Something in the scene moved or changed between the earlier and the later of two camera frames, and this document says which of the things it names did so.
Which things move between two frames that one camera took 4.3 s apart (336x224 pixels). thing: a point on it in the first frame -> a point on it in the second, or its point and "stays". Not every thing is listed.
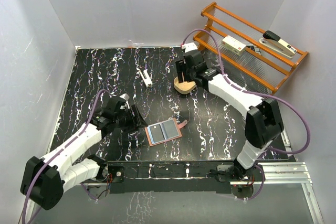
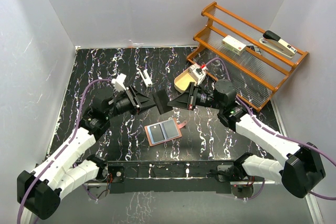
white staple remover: (145, 75) stays
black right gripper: (181, 66) -> (186, 100)
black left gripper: (136, 121) -> (138, 100)
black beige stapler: (277, 43) stays
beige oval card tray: (184, 87) stays
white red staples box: (233, 45) stays
